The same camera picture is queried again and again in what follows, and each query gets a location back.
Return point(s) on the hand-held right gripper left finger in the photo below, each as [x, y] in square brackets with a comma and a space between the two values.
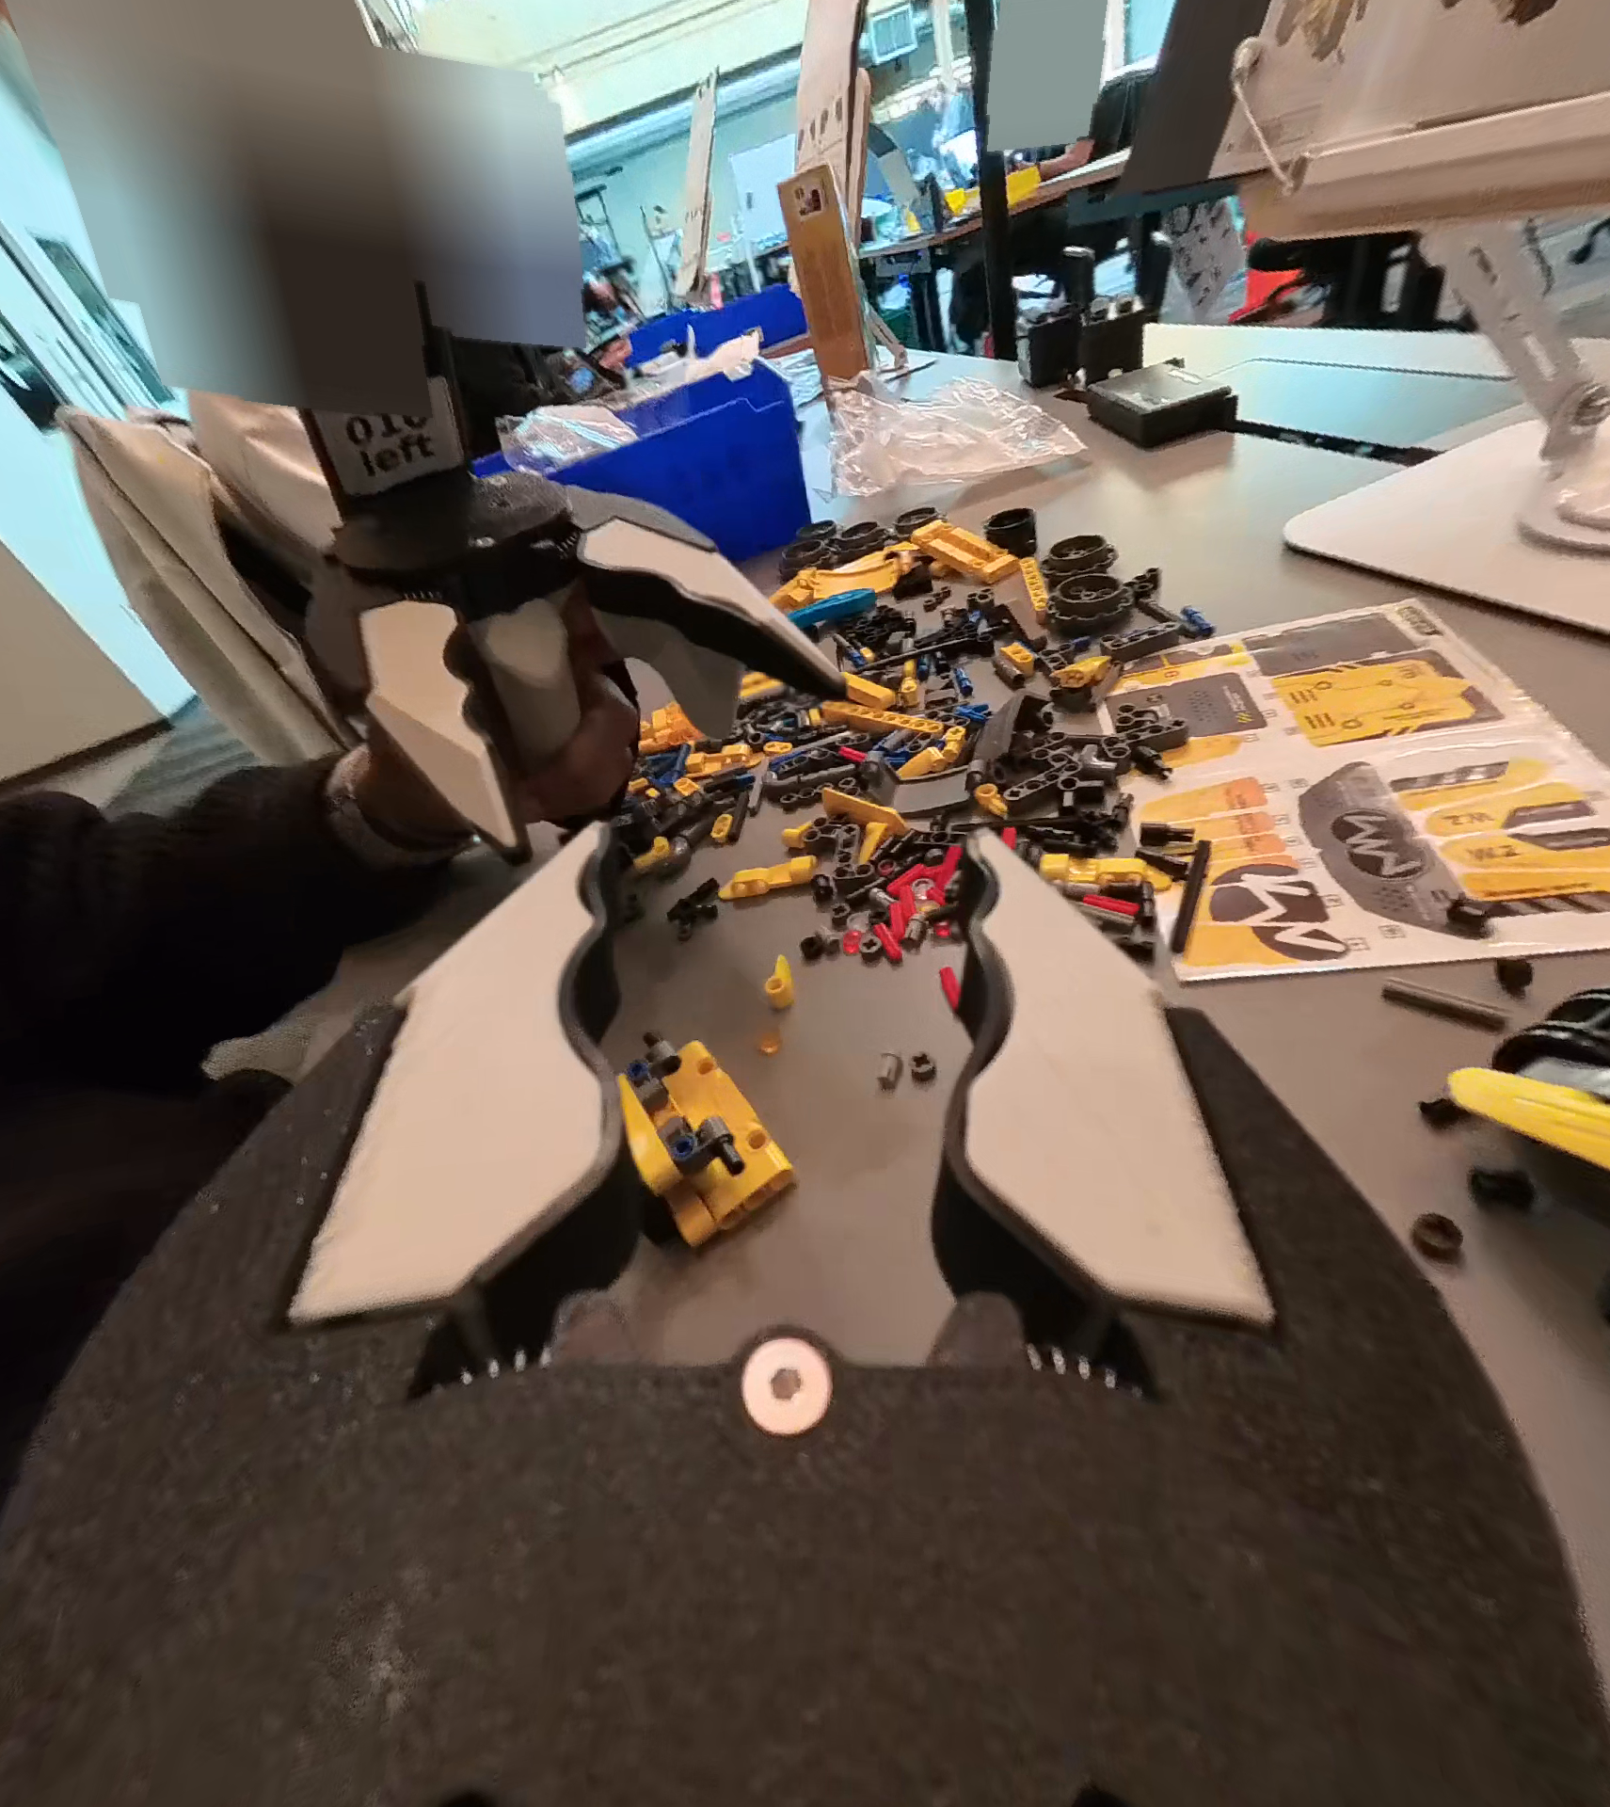
[466, 1130]

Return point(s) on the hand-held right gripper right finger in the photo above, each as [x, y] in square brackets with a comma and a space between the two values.
[1101, 1143]

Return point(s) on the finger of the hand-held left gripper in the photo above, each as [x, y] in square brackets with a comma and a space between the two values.
[671, 578]
[417, 678]

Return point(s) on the yellow toy brick assembly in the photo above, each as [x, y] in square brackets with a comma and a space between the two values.
[699, 1130]

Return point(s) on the pile of toy building pieces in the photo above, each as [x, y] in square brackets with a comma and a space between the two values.
[876, 719]

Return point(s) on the person's left forearm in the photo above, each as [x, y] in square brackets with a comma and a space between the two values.
[114, 876]

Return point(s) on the person's left hand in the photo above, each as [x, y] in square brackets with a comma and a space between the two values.
[580, 783]

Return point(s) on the blue plastic storage bin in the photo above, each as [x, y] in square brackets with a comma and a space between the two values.
[693, 452]
[735, 322]

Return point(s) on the clear plastic bag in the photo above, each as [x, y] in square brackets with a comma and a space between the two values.
[947, 431]
[565, 431]

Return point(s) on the long black toy axle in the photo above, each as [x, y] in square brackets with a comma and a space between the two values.
[1192, 896]

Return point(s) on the yellow toy cone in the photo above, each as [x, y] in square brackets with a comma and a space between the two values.
[780, 985]

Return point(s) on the grey toy axle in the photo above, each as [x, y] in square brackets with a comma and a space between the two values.
[1448, 1004]

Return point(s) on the black charger block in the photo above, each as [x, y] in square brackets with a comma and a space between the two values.
[1049, 347]
[1113, 339]

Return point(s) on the yellow toy vehicle model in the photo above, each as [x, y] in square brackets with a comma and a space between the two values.
[1581, 1122]

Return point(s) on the black pole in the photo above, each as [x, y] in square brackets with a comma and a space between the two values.
[996, 211]

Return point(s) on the black power box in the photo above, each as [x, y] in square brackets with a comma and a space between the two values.
[1158, 403]

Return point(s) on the yellow and grey sticker sheet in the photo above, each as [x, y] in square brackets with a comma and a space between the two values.
[1384, 706]

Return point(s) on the white monitor stand base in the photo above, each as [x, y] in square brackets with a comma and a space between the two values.
[1455, 537]

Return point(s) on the black board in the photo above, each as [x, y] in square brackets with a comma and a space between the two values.
[1201, 98]

